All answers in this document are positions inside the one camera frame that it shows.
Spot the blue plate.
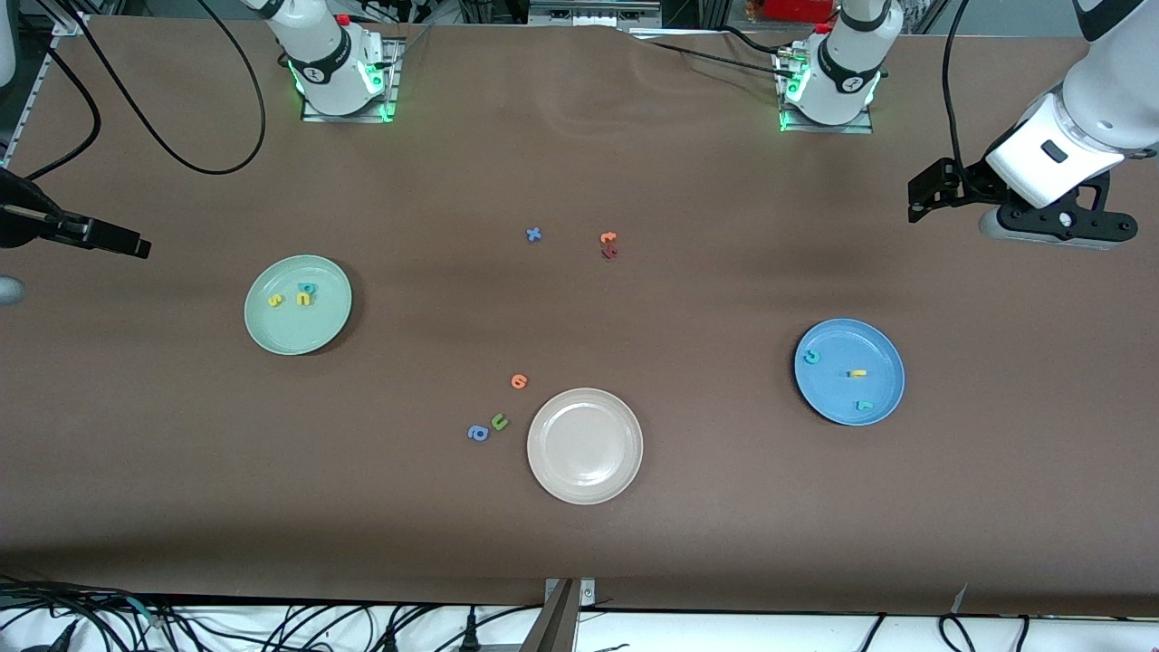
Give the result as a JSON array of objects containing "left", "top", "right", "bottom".
[{"left": 794, "top": 318, "right": 905, "bottom": 427}]

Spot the aluminium profile post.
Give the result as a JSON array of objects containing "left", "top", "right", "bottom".
[{"left": 519, "top": 578, "right": 580, "bottom": 652}]

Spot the aluminium frame rail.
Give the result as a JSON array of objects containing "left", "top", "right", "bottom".
[{"left": 0, "top": 32, "right": 60, "bottom": 177}]

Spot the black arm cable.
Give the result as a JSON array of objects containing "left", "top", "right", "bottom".
[
  {"left": 18, "top": 0, "right": 266, "bottom": 179},
  {"left": 940, "top": 0, "right": 972, "bottom": 168}
]

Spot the brown table cover sheet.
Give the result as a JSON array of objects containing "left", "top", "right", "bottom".
[{"left": 0, "top": 14, "right": 1159, "bottom": 618}]

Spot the pale green plate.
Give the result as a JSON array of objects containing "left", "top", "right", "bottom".
[{"left": 244, "top": 254, "right": 353, "bottom": 356}]

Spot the red box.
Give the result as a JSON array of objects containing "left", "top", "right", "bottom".
[{"left": 759, "top": 0, "right": 836, "bottom": 24}]

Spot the small metal bracket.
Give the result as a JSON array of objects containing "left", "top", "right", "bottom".
[{"left": 543, "top": 578, "right": 597, "bottom": 606}]

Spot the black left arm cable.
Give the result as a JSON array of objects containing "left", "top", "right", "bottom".
[{"left": 940, "top": 0, "right": 972, "bottom": 168}]

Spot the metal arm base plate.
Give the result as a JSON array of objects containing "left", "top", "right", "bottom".
[
  {"left": 776, "top": 45, "right": 875, "bottom": 135},
  {"left": 302, "top": 36, "right": 401, "bottom": 123}
]

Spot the grey metal rail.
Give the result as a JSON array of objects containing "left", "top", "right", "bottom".
[{"left": 528, "top": 0, "right": 664, "bottom": 28}]

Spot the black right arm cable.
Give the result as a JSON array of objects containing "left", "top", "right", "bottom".
[{"left": 18, "top": 0, "right": 266, "bottom": 179}]

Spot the black table cable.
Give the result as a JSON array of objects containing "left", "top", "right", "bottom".
[
  {"left": 715, "top": 25, "right": 793, "bottom": 57},
  {"left": 634, "top": 36, "right": 789, "bottom": 78}
]

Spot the beige plate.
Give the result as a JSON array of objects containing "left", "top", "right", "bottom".
[{"left": 526, "top": 388, "right": 645, "bottom": 505}]

